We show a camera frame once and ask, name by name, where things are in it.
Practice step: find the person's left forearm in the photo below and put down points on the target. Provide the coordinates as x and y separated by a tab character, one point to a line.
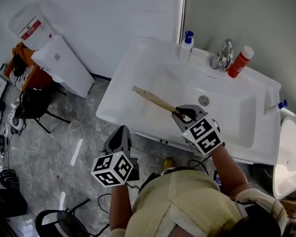
119	206

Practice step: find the yellow object on floor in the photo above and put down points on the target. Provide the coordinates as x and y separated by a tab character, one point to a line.
168	163

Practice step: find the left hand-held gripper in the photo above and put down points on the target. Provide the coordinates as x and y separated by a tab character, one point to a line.
113	168

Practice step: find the red bottle white cap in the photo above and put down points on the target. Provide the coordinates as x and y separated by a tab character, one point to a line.
239	62

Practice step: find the black bag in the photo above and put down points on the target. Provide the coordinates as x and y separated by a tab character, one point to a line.
7	201

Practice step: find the black metal chair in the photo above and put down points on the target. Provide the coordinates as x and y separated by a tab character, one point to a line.
34	104

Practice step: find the chrome faucet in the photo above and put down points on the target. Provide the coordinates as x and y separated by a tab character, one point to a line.
223	55

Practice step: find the white round device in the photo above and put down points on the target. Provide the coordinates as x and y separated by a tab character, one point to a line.
16	122

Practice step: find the person's right forearm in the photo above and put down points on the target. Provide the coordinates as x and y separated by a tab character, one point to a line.
228	169

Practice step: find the white sink counter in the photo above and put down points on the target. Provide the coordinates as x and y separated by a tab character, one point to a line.
128	100

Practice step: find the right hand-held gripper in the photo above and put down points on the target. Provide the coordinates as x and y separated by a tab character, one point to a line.
203	134

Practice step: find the white bottle blue pump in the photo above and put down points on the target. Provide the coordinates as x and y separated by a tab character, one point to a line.
186	47

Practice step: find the chrome sink drain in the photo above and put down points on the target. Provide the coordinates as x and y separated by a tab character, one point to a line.
203	100

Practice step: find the white water dispenser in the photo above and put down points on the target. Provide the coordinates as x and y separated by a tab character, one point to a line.
64	68

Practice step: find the metal vertical pipe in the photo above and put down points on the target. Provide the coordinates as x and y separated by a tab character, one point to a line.
182	13

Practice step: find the person's cream shirt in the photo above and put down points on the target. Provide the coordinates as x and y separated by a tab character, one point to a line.
187	201

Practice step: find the clear water jug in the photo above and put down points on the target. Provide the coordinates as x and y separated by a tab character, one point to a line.
30	26

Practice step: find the black round stool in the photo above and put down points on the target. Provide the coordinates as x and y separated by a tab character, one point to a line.
69	225

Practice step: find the orange chair with clothes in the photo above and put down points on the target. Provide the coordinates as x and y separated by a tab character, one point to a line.
37	78

